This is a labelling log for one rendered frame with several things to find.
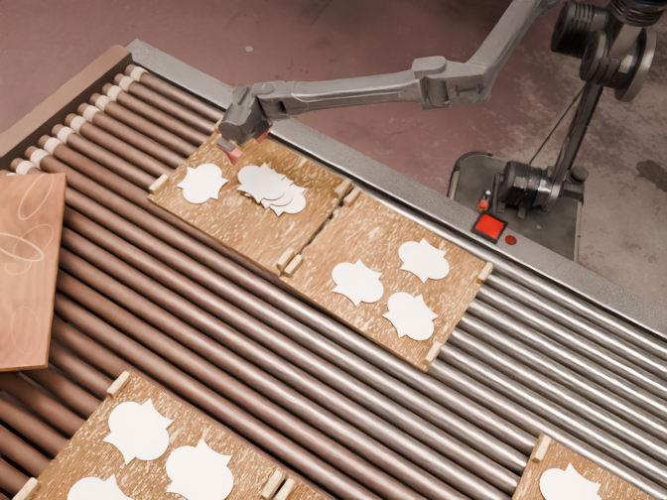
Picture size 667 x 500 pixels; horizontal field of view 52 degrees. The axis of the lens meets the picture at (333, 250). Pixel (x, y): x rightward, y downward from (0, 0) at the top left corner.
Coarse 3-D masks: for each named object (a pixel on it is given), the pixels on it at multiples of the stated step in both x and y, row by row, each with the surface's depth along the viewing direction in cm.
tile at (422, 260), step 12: (408, 252) 173; (420, 252) 173; (432, 252) 173; (444, 252) 174; (408, 264) 171; (420, 264) 171; (432, 264) 171; (444, 264) 172; (420, 276) 169; (432, 276) 169; (444, 276) 170
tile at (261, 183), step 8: (248, 168) 181; (256, 168) 181; (264, 168) 181; (240, 176) 179; (248, 176) 179; (256, 176) 180; (264, 176) 180; (272, 176) 180; (280, 176) 180; (240, 184) 179; (248, 184) 178; (256, 184) 178; (264, 184) 178; (272, 184) 179; (280, 184) 179; (248, 192) 176; (256, 192) 177; (264, 192) 177; (272, 192) 177; (280, 192) 177; (256, 200) 176; (272, 200) 177
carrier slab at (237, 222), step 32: (192, 160) 184; (224, 160) 185; (256, 160) 186; (288, 160) 187; (160, 192) 177; (224, 192) 179; (320, 192) 182; (192, 224) 173; (224, 224) 173; (256, 224) 174; (288, 224) 175; (320, 224) 176; (256, 256) 169
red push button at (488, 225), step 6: (486, 216) 183; (480, 222) 182; (486, 222) 182; (492, 222) 182; (498, 222) 182; (480, 228) 181; (486, 228) 181; (492, 228) 181; (498, 228) 181; (492, 234) 180
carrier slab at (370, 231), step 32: (352, 224) 177; (384, 224) 178; (416, 224) 179; (320, 256) 171; (352, 256) 172; (384, 256) 172; (448, 256) 174; (320, 288) 166; (384, 288) 167; (416, 288) 168; (448, 288) 169; (352, 320) 162; (384, 320) 162; (448, 320) 164; (416, 352) 158
